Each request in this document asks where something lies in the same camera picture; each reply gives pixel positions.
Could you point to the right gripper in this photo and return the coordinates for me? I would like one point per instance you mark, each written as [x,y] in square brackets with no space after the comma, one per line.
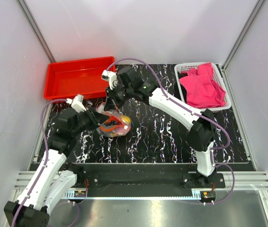
[111,101]

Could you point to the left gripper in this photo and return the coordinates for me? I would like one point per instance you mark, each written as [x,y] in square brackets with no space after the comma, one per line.
[97,118]

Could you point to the clear zip top bag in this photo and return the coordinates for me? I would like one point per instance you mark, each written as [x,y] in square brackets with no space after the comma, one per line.
[112,115]

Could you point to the black fake grapes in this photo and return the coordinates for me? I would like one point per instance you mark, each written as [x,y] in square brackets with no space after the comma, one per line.
[111,122]

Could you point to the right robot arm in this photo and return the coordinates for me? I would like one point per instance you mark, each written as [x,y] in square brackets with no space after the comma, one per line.
[127,84]

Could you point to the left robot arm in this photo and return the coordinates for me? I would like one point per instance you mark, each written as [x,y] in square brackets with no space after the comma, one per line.
[53,178]

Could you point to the orange fake fruit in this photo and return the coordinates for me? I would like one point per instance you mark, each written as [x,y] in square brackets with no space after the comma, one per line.
[109,131]

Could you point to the yellow fake lemon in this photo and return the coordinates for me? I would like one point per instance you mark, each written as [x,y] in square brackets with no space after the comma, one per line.
[125,120]

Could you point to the pink fake fruit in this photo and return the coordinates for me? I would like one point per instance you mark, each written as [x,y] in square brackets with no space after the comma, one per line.
[120,131]

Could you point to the red plastic bin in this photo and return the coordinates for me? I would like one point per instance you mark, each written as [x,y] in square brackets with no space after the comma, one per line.
[68,78]

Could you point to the black marble mat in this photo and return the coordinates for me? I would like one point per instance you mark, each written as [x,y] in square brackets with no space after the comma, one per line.
[156,137]

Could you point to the white plastic basket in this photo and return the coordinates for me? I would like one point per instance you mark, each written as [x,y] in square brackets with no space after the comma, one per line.
[217,77]

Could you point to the pink cloth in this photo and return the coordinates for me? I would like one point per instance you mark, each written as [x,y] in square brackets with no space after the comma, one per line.
[201,89]

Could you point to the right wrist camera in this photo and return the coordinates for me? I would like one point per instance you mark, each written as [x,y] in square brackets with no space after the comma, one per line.
[110,77]

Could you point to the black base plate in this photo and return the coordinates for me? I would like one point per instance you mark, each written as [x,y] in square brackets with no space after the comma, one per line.
[148,181]

